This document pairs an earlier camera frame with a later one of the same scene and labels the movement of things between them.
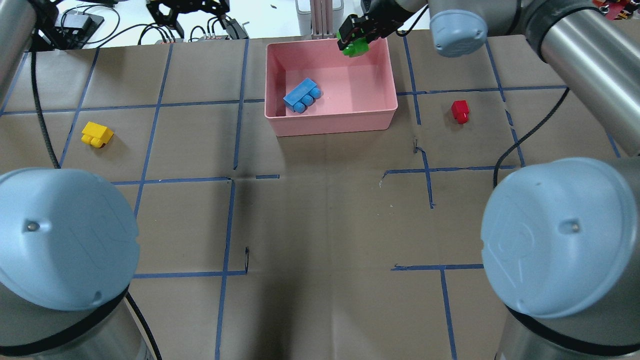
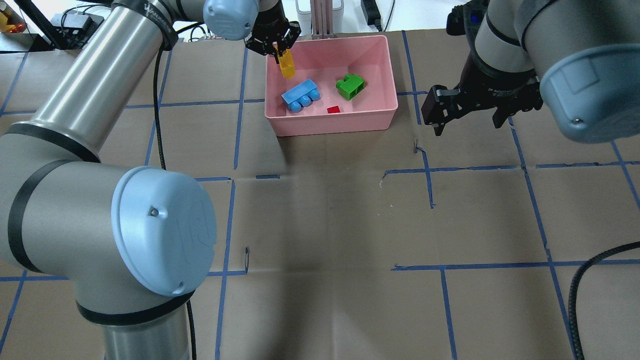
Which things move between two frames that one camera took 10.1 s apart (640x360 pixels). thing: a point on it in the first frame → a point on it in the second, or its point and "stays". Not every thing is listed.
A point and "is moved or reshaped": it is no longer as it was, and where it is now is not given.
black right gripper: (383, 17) → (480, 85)
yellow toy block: (96, 134) is moved or reshaped
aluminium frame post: (321, 12) stays
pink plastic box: (312, 88) stays
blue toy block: (302, 96) stays
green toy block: (357, 48) → (351, 85)
